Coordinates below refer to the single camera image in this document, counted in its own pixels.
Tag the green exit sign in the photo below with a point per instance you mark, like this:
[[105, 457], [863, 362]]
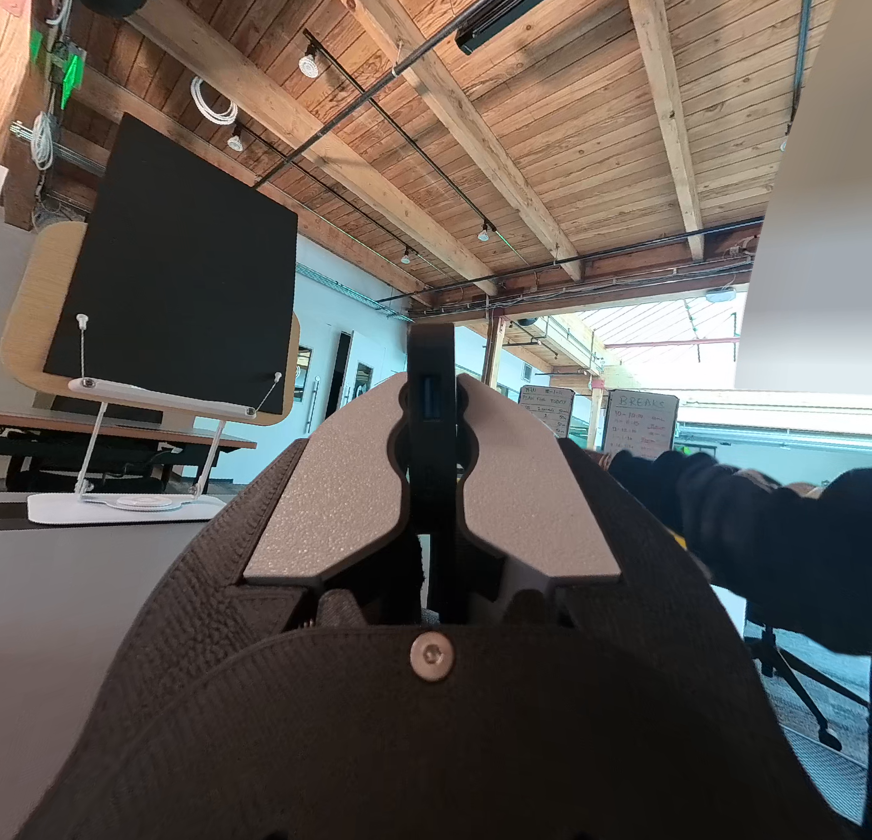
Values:
[[71, 80]]

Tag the black ceiling pipe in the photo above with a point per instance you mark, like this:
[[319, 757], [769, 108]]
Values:
[[395, 72]]

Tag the black linear ceiling fixture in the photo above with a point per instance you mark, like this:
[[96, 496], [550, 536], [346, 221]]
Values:
[[518, 9]]

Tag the person's right forearm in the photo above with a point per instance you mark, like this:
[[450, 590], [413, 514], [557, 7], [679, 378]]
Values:
[[749, 533]]

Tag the whiteboard with black writing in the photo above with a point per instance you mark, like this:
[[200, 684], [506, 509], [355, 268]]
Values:
[[545, 411]]

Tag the black square hdmi adapter box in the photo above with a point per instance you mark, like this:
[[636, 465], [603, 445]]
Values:
[[430, 349]]

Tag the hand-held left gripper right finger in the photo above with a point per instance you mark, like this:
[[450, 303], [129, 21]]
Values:
[[538, 499]]

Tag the whiteboard with red writing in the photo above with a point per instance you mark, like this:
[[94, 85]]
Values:
[[640, 421]]

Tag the wooden top office desk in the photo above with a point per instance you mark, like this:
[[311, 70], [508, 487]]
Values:
[[204, 435]]

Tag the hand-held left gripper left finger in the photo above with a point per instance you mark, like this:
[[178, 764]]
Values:
[[327, 492]]

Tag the wooden support column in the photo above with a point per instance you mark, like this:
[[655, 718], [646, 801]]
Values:
[[494, 349]]

